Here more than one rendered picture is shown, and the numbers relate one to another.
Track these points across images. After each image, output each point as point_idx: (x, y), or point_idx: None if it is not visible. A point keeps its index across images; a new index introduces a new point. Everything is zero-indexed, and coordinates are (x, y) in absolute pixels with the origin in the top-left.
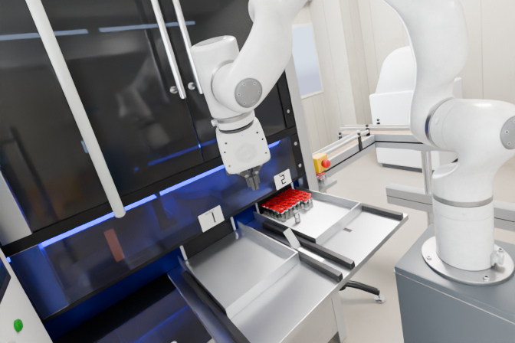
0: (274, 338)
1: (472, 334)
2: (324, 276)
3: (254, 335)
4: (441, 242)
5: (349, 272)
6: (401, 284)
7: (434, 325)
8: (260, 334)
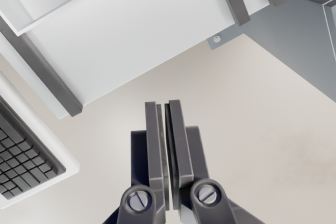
0: (104, 83)
1: (315, 68)
2: None
3: (74, 71)
4: None
5: (261, 8)
6: (313, 9)
7: (299, 33)
8: (84, 72)
